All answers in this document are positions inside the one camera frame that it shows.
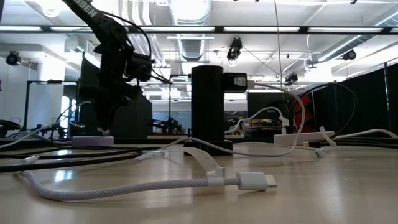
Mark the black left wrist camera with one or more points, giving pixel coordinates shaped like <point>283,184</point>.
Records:
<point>140,67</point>

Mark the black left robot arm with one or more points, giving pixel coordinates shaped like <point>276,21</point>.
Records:
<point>93,15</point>

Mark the black tower power strip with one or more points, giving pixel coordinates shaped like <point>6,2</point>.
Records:
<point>207,105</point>

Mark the lavender round power hub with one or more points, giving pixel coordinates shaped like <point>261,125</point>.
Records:
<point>90,141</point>

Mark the white power strip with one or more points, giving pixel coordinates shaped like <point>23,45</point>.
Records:
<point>298,138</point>

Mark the black metal rack frame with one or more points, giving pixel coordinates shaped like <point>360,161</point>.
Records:
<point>49,81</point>

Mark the black ceiling spotlight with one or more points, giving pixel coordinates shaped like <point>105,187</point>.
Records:
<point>349,55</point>
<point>291,78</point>
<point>234,51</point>
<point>13,59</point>

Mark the LED light bar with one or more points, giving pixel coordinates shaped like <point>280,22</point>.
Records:
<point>248,29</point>

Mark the red storage bin shelf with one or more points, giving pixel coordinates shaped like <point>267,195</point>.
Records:
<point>308,121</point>

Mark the black USB charger adapter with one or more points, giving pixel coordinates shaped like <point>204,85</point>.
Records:
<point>230,82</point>

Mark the silver ventilation duct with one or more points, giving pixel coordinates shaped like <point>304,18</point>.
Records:
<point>191,46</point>

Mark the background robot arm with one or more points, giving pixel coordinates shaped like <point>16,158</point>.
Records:
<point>169,126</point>

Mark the black curtain panel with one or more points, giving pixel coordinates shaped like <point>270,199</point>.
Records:
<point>373,102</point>
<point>140,118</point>

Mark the black aluminium table frame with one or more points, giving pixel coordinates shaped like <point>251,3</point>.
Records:
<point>168,141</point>

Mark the black monitor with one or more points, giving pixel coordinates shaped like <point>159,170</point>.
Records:
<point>267,101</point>

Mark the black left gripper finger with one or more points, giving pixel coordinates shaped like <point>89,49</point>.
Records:
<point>107,116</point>

